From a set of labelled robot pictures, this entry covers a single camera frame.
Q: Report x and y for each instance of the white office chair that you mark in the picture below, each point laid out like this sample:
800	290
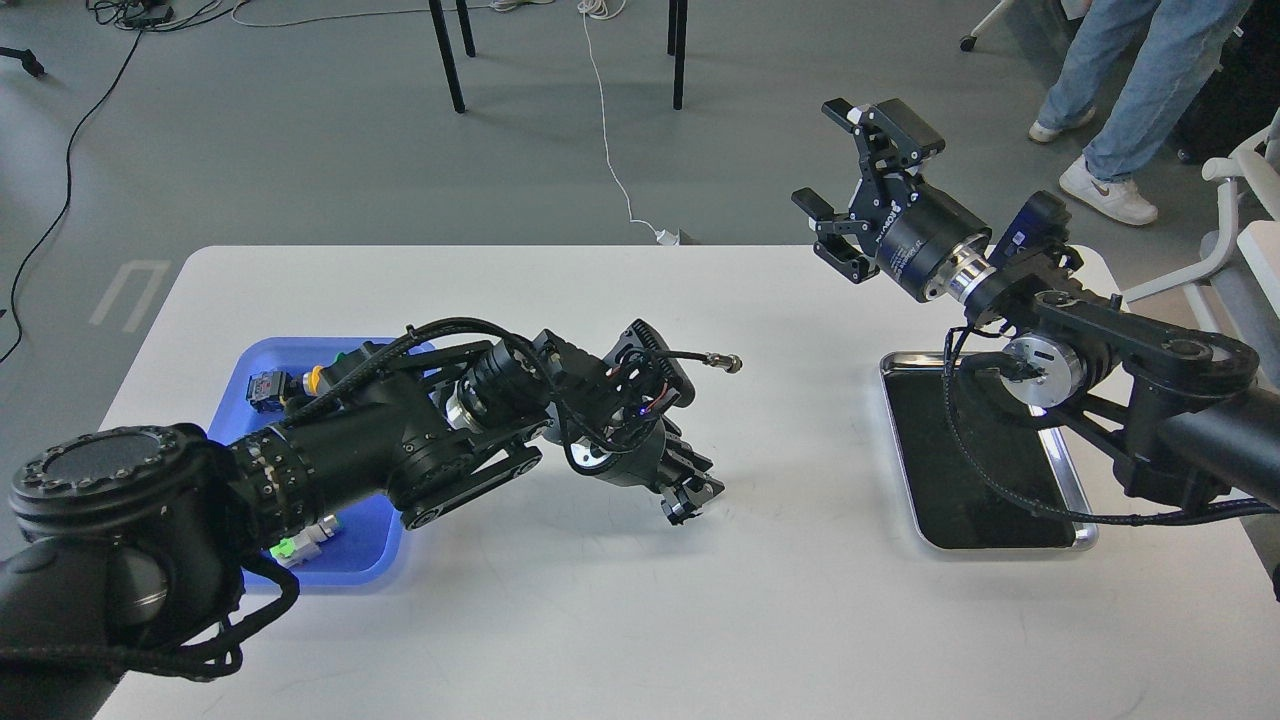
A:
1232	287

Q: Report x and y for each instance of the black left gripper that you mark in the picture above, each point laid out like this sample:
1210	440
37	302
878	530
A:
663	462

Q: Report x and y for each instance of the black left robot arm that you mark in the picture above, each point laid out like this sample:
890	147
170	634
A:
148	547

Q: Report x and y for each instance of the person in blue jeans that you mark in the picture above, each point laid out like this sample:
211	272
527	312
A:
1183	43

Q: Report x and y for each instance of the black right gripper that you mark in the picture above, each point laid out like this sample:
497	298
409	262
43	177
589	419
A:
913	226

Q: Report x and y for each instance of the blue plastic tray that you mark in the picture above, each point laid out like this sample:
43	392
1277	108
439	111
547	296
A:
371	529

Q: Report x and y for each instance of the black stand foot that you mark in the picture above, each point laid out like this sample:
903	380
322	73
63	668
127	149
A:
27	59

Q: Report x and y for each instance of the black table leg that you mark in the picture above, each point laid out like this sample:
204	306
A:
443	39
678	16

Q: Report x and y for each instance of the green white connector part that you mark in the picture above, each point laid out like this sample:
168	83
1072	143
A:
294	551

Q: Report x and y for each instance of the silver metal tray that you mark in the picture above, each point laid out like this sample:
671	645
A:
943	470

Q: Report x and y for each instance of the black equipment case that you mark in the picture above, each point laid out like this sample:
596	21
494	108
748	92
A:
1242	93

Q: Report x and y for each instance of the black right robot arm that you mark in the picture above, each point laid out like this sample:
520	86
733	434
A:
1178	411

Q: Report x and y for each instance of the black blue switch block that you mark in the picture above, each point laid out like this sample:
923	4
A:
270	391

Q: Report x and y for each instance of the black table leg right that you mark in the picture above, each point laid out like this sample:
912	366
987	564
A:
678	16

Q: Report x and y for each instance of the black table leg left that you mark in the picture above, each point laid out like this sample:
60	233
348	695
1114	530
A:
443	39

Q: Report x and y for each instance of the yellow push button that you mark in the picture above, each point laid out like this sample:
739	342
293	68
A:
311	380

